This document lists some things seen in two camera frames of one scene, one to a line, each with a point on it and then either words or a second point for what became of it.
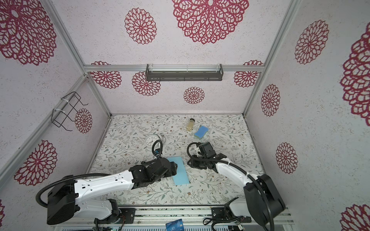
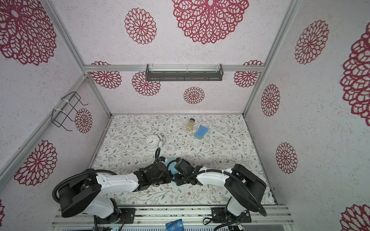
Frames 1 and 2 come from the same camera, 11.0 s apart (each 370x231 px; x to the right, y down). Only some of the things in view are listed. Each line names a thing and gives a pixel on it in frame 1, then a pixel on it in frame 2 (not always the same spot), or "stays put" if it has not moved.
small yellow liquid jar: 190,124 stays put
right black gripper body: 200,161 to 182,177
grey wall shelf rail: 184,72 stays put
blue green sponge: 200,133 stays put
